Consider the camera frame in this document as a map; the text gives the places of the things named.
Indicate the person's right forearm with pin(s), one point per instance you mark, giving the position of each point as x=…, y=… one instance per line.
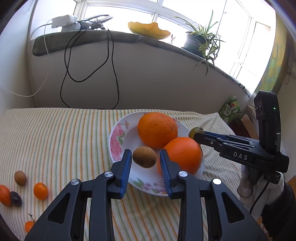
x=245, y=185

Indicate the white window frame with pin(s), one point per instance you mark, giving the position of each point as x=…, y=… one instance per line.
x=252, y=27

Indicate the tiny orange with stem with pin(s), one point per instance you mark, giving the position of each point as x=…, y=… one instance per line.
x=29, y=226

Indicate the green printed plastic bag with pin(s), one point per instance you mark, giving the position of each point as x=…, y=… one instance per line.
x=229, y=110

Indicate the striped bedsheet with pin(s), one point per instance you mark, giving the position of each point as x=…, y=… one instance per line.
x=69, y=143

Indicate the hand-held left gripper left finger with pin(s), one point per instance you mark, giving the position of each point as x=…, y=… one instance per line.
x=126, y=171

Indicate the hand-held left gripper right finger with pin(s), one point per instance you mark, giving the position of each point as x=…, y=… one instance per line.
x=164, y=171

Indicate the cardboard box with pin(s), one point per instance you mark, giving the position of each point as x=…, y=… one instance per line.
x=247, y=125

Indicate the small tangerine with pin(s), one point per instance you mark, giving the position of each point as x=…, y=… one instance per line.
x=5, y=195

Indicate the green-brown round fruit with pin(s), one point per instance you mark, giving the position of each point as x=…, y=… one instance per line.
x=195, y=132

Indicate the small white figurine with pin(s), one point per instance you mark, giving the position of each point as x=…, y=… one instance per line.
x=172, y=39

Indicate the dark plum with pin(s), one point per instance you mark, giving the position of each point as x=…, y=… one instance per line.
x=16, y=199

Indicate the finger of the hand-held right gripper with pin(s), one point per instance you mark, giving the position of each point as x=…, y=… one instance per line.
x=240, y=141
x=205, y=139

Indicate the potted spider plant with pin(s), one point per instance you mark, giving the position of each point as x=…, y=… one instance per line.
x=192, y=42

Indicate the small orange kumquat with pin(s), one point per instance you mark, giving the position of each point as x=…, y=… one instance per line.
x=40, y=191

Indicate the large orange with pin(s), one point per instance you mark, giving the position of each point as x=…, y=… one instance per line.
x=185, y=153
x=157, y=129

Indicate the white power strip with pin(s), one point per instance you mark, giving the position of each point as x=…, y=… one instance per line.
x=62, y=20

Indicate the yellow melon rind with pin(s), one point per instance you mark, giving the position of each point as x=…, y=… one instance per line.
x=148, y=31

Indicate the floral white plate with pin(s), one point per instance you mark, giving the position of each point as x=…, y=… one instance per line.
x=127, y=139

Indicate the wall poster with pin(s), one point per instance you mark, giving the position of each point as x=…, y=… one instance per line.
x=275, y=64

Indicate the brown kiwi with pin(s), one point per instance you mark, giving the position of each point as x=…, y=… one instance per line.
x=20, y=178
x=144, y=157

